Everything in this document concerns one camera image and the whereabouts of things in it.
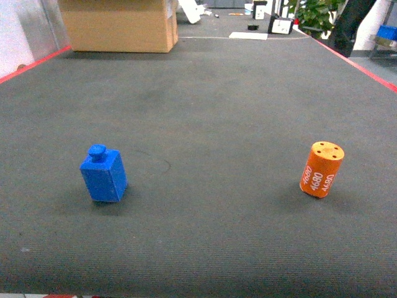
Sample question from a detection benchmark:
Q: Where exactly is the black white device box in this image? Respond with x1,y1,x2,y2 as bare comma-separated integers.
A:
268,16,295,35

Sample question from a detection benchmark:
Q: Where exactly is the green potted plant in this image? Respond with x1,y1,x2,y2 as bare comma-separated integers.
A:
287,0,345,39

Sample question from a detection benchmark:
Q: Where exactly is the white paper sheet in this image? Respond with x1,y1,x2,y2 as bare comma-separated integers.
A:
229,32,268,40

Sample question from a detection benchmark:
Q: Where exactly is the orange cylinder cap 4680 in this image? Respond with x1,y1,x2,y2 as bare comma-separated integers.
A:
300,141,345,199

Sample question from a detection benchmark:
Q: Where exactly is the blue block part with knob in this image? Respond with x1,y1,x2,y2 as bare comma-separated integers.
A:
79,144,128,202

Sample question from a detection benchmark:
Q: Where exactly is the large cardboard box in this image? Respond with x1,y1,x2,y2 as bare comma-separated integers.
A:
58,1,178,53

